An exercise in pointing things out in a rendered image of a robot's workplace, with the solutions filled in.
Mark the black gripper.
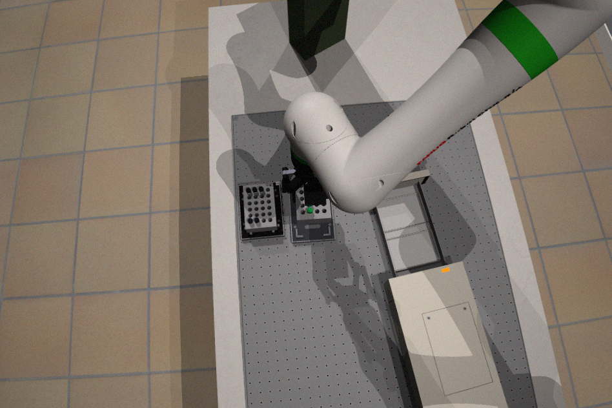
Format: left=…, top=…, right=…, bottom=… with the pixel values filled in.
left=281, top=167, right=318, bottom=203

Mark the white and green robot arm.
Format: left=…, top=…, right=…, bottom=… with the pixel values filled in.
left=283, top=0, right=612, bottom=214

